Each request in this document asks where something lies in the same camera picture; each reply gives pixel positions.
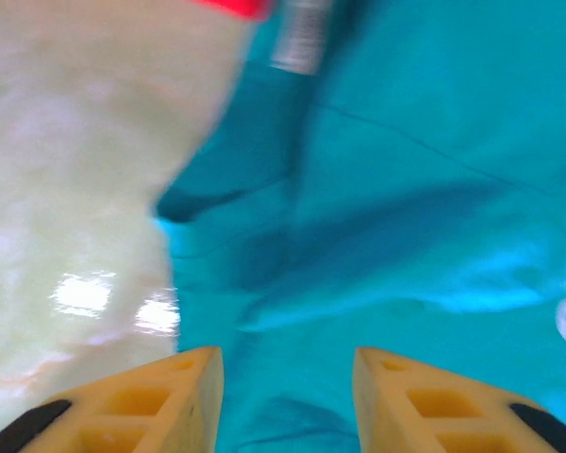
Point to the teal t-shirt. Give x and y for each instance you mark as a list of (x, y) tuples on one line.
[(382, 189)]

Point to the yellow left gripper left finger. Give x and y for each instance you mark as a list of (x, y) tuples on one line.
[(137, 406)]

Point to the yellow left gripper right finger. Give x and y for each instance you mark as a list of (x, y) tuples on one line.
[(429, 406)]

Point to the red t-shirt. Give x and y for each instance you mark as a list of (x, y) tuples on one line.
[(236, 7)]

